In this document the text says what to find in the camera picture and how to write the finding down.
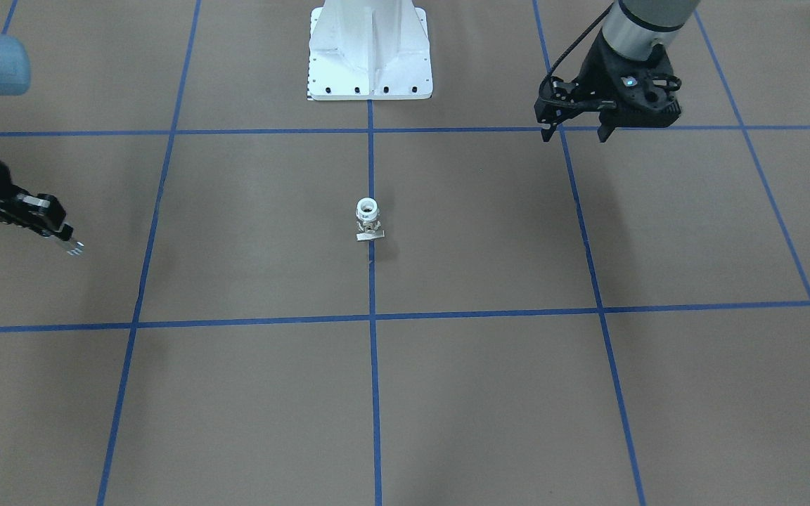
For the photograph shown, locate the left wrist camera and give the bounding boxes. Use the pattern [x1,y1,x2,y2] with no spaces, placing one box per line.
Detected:
[534,77,617,129]

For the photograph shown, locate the chrome pipe fitting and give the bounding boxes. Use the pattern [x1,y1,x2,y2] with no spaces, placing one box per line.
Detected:
[52,238,86,256]

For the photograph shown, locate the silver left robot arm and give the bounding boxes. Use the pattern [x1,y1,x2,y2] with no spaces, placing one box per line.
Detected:
[534,1,698,142]

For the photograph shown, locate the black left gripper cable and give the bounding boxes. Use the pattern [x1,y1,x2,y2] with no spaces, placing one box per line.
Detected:
[544,4,615,92]

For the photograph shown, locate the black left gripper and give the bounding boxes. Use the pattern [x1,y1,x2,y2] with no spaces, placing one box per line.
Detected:
[542,32,682,143]

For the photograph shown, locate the white PPR ball valve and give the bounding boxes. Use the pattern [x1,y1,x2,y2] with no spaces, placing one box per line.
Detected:
[356,197,385,242]

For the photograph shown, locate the white camera column base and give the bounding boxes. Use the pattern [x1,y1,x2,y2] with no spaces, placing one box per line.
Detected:
[307,1,434,100]

